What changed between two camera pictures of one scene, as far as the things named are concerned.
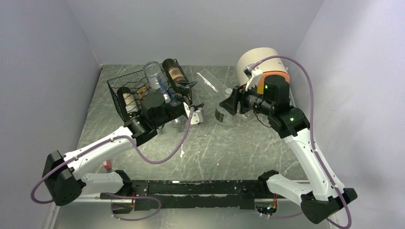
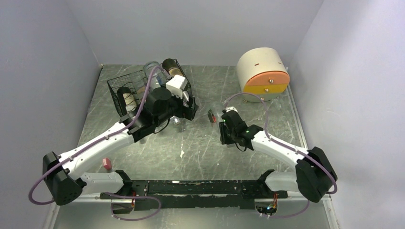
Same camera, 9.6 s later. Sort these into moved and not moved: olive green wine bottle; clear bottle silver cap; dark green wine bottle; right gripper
Moved: right gripper
Not moved: clear bottle silver cap; olive green wine bottle; dark green wine bottle
